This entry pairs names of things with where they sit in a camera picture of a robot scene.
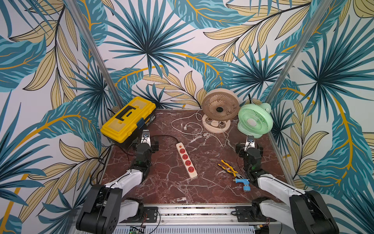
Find white fan cable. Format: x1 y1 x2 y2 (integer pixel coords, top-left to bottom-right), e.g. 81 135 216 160
170 110 231 148

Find beige red power strip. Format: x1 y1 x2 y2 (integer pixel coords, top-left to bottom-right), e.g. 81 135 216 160
176 142 198 178

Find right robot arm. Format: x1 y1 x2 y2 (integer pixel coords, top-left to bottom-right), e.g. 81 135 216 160
235 136 340 234

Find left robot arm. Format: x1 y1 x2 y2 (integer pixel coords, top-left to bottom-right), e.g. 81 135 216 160
76 130 158 234

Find green desk fan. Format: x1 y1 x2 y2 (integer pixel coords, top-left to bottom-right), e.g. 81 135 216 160
237 103 273 138

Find beige desk fan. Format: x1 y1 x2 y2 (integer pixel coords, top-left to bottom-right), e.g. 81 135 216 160
202 88 240 134

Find yellow black toolbox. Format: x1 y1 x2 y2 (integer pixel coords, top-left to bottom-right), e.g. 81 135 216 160
100 97 156 149

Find blue plastic pipe fitting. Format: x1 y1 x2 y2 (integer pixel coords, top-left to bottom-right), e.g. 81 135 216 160
234 178 251 192

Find yellow handled pliers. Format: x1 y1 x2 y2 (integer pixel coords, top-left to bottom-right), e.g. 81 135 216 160
218 160 244 179

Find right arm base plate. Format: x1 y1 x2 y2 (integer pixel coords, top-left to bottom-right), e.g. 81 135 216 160
231 206 276 224

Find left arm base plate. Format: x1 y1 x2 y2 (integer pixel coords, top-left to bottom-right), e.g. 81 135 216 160
121 207 160 223

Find aluminium front rail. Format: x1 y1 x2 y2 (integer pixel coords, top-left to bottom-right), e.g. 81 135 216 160
112 203 295 234

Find left metal frame post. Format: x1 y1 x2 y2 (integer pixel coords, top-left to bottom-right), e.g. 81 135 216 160
65 0 124 109

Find metal frame post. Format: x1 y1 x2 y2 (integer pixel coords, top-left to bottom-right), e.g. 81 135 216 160
266 0 333 103
65 0 124 109

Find right metal frame post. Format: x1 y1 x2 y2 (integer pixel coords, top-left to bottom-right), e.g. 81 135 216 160
266 0 333 103

